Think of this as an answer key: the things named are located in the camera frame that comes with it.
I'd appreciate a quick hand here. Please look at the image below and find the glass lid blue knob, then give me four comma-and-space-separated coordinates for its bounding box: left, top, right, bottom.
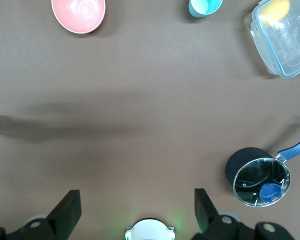
232, 157, 292, 208

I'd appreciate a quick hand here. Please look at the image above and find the yellow round food piece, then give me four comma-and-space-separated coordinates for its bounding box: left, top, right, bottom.
261, 0, 291, 27

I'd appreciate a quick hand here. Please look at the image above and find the black pot blue handle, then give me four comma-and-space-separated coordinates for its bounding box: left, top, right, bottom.
225, 133, 300, 208

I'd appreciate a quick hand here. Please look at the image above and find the pink bowl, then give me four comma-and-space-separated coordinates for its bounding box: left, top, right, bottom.
51, 0, 107, 34

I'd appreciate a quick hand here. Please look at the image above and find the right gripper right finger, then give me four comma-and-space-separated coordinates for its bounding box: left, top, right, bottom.
191, 187, 295, 240

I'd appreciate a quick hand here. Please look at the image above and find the blue plastic cup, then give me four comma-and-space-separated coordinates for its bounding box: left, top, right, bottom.
188, 0, 223, 19

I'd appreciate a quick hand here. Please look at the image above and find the clear plastic food container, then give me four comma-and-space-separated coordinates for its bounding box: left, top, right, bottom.
244, 0, 300, 78

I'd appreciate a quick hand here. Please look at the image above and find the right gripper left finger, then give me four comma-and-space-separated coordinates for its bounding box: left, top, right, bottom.
0, 189, 83, 240

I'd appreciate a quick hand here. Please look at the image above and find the brown table cloth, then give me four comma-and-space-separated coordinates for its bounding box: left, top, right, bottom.
0, 0, 300, 240

